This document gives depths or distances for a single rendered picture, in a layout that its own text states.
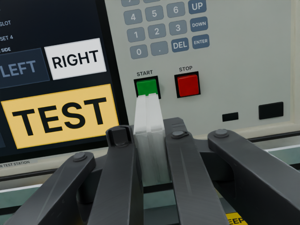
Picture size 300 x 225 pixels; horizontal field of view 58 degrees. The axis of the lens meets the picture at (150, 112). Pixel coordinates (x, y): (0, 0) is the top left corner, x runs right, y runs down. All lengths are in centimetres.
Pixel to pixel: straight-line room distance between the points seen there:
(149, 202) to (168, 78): 12
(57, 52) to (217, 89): 15
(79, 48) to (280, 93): 19
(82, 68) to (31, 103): 6
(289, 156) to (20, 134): 26
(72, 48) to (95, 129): 8
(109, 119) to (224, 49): 13
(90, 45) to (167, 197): 16
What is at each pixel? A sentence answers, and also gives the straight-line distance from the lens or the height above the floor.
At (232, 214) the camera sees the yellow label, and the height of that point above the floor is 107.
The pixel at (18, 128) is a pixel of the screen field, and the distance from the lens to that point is 29.
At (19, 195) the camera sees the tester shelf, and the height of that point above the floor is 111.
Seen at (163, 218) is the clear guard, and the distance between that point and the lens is 28.
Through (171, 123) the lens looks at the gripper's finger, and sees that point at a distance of 15.
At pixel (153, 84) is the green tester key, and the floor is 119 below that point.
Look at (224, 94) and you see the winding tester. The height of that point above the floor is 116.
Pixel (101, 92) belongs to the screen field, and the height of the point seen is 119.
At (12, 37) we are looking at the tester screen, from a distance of 27.
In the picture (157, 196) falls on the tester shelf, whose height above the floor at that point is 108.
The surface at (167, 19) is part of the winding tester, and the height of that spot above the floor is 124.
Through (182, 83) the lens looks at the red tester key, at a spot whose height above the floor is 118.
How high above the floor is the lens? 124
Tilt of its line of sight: 18 degrees down
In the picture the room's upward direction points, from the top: 10 degrees counter-clockwise
